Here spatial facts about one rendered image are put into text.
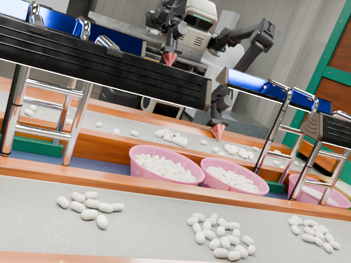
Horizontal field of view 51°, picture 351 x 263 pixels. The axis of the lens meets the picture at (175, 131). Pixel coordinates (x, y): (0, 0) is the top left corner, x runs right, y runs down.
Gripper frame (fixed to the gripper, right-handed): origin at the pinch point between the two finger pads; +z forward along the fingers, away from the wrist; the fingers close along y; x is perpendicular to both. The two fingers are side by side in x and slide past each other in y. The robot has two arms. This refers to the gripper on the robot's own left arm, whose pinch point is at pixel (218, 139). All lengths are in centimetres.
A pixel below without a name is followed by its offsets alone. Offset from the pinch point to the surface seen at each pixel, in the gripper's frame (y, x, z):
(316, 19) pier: 217, 71, -247
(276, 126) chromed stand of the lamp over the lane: 1.3, -37.4, 12.0
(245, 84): -10.8, -36.8, -5.6
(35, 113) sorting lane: -87, -8, 13
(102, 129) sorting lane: -62, -9, 14
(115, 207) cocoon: -69, -49, 57
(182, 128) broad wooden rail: -18.5, 3.9, -3.6
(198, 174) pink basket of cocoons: -33, -30, 36
